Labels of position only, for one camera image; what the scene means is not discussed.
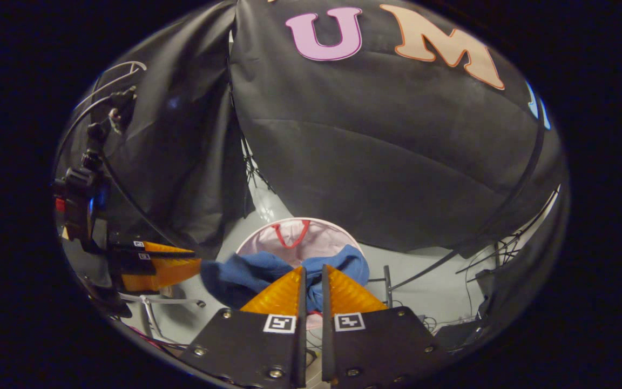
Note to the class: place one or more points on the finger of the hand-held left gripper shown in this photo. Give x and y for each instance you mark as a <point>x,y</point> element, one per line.
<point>160,248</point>
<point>154,270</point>

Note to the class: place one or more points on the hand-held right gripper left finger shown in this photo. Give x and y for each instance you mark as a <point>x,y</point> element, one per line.
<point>301,335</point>

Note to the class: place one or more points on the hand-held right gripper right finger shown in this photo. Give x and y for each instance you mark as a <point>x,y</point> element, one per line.
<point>326,335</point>

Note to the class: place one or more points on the blue ribbed knit shirt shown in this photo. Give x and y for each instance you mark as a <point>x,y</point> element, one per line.
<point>246,278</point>

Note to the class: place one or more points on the pink laundry hamper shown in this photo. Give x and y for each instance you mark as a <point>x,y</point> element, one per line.
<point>311,240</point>

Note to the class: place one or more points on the white clothes hanger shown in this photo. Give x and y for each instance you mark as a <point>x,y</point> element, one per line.
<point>119,73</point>

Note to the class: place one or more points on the black backdrop stand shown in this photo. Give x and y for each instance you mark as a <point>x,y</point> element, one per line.
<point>254,167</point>

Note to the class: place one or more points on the black floor box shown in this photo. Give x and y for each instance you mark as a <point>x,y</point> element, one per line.
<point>459,335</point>

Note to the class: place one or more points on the black backdrop cloth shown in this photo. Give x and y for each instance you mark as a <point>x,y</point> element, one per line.
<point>397,162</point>

